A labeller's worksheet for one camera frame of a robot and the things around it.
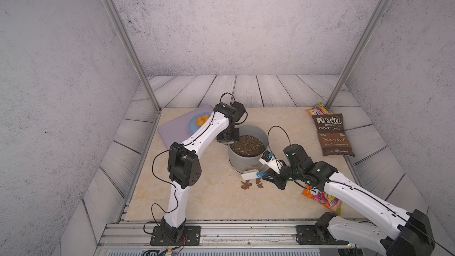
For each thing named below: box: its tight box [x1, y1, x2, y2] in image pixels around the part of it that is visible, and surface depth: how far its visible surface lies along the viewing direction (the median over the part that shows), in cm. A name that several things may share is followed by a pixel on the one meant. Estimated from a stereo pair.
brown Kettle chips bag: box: [312, 113, 355, 158], surface depth 107 cm
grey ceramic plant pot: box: [228, 124, 269, 174], surface depth 93 cm
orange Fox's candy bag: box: [306, 101, 334, 116], surface depth 117 cm
